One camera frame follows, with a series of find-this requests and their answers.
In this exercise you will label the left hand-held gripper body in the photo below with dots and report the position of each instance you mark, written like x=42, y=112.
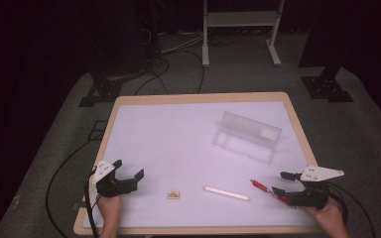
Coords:
x=112, y=188

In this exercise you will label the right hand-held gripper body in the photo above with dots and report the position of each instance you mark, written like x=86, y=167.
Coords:
x=312, y=196

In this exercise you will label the red pen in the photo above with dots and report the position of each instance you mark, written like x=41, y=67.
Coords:
x=261, y=185

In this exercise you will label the small beige eraser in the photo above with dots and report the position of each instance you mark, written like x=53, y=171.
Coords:
x=173, y=195

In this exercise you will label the white pen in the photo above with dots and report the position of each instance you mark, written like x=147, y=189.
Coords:
x=226, y=193

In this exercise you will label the clear plastic pencil case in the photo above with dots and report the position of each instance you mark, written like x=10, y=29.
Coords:
x=248, y=137

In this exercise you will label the person's left hand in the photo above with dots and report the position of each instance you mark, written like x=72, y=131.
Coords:
x=109, y=211

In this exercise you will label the person's right hand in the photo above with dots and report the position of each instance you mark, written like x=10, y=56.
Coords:
x=331, y=219

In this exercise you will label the white table mat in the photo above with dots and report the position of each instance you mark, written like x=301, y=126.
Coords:
x=178, y=148

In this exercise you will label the black stand with flat base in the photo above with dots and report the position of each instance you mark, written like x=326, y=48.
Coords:
x=103, y=90

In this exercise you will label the black stand with square base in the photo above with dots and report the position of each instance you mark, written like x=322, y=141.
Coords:
x=327, y=87

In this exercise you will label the white metal stand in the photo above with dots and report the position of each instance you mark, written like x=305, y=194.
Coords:
x=241, y=19

